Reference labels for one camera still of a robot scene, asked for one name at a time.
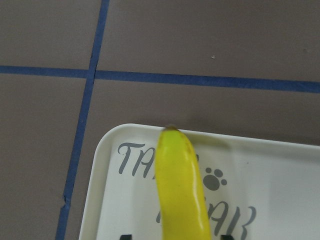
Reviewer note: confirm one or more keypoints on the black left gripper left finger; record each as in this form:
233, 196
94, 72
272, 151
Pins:
126, 237

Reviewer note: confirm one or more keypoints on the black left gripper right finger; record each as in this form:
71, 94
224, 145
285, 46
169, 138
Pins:
225, 237

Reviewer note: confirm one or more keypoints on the yellow banana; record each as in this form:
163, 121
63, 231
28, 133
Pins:
183, 211

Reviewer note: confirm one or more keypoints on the white bear serving tray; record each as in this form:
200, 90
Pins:
254, 189

